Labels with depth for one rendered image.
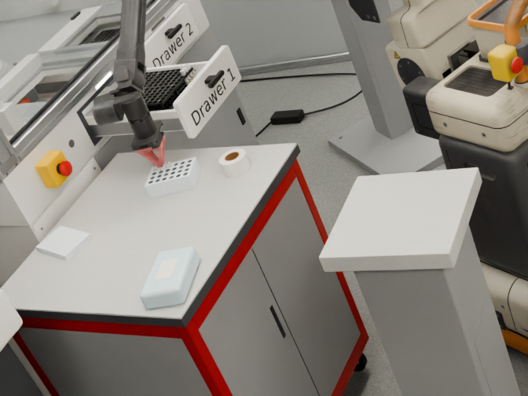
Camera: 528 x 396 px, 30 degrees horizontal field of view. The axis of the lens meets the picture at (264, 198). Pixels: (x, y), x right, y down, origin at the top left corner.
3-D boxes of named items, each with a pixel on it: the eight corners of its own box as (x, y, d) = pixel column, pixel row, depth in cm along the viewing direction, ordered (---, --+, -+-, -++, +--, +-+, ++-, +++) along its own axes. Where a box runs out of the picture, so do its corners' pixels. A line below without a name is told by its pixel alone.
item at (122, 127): (232, 77, 271) (224, 58, 267) (188, 130, 253) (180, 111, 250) (120, 89, 292) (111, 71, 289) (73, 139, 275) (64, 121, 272)
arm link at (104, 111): (126, 63, 237) (141, 73, 246) (83, 75, 240) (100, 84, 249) (133, 110, 235) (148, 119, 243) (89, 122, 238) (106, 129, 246)
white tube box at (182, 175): (201, 168, 250) (196, 156, 248) (195, 188, 244) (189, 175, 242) (157, 179, 254) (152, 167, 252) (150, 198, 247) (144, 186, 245)
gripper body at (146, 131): (133, 152, 242) (121, 127, 238) (141, 131, 251) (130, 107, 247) (157, 147, 241) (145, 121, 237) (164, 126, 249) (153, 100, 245)
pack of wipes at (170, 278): (163, 265, 220) (155, 250, 218) (202, 258, 217) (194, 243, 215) (144, 311, 209) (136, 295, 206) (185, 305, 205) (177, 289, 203)
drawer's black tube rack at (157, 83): (201, 86, 272) (192, 67, 269) (171, 122, 260) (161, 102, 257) (138, 93, 284) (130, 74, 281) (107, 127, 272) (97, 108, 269)
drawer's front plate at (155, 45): (199, 33, 310) (186, 1, 304) (155, 82, 290) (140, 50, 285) (195, 34, 311) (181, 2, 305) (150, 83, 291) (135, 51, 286)
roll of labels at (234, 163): (232, 181, 240) (226, 168, 238) (219, 172, 246) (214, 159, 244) (255, 166, 242) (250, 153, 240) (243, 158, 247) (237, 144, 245)
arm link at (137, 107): (137, 97, 236) (141, 85, 240) (110, 103, 237) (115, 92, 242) (148, 121, 239) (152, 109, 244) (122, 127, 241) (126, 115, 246)
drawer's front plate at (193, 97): (242, 78, 272) (227, 43, 266) (194, 139, 252) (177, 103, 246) (236, 78, 272) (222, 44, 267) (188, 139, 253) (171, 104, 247)
